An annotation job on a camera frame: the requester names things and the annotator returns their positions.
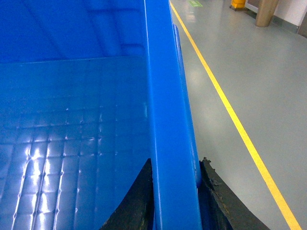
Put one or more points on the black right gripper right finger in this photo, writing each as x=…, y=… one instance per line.
x=220, y=208

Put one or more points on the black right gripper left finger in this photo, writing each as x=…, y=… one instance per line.
x=136, y=210

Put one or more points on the large blue plastic crate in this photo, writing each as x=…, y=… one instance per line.
x=89, y=91

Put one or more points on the yellow wet floor sign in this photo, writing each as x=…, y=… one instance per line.
x=237, y=4

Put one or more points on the tan cylindrical pillar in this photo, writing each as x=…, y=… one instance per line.
x=265, y=12

